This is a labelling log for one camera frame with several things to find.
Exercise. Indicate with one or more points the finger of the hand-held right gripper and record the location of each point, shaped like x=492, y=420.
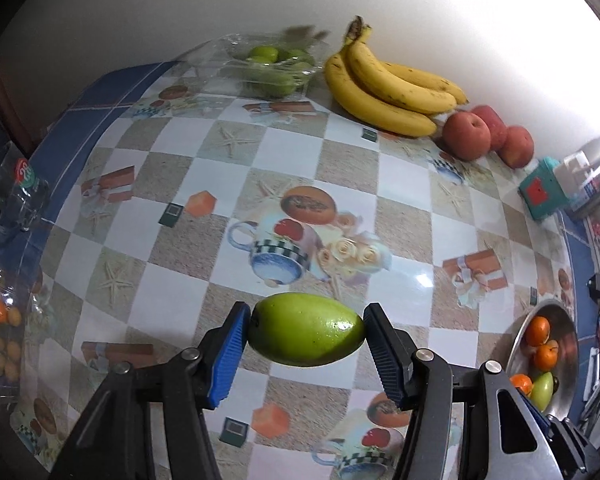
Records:
x=540, y=414

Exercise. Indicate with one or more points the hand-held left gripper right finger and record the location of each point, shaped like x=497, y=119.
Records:
x=385, y=355

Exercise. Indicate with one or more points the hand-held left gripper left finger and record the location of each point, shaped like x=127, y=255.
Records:
x=230, y=355

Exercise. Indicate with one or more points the round green mango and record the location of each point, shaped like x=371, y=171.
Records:
x=542, y=390

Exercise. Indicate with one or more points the dark purple plum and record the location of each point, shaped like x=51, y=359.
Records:
x=556, y=385

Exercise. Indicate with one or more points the steel bowl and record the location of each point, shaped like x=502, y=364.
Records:
x=566, y=340

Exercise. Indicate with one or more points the long green mango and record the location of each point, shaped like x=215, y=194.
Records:
x=305, y=330

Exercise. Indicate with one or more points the clear plastic kumquat container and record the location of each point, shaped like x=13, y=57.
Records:
x=30, y=320

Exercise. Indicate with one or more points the pile of kumquats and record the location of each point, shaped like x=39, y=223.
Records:
x=12, y=352

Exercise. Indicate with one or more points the teal box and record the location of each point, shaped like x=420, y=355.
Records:
x=540, y=192

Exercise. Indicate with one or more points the red apple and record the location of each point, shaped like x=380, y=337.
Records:
x=495, y=122
x=517, y=146
x=466, y=135

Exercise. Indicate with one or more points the white charger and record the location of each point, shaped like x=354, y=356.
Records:
x=575, y=170

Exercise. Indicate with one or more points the yellow banana bunch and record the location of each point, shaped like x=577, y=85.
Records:
x=380, y=105

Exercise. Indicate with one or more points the glass mug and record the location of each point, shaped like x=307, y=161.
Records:
x=25, y=210

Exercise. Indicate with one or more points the clear plastic lime container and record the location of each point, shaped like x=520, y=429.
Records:
x=215, y=67

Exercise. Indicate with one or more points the green lime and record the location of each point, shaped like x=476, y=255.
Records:
x=296, y=56
x=262, y=53

